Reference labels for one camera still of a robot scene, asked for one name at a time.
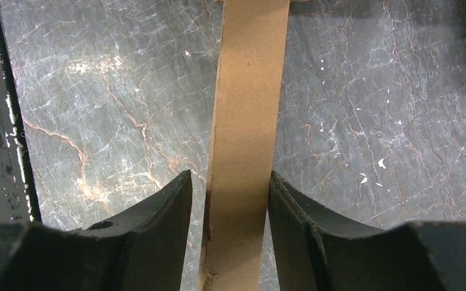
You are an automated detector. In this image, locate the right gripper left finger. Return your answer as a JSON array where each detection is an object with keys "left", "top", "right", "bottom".
[{"left": 0, "top": 170, "right": 192, "bottom": 290}]

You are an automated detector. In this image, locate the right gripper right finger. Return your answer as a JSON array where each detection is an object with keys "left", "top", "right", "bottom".
[{"left": 268, "top": 172, "right": 466, "bottom": 290}]

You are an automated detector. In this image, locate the cardboard box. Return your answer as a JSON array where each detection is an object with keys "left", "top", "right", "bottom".
[{"left": 198, "top": 1, "right": 289, "bottom": 290}]

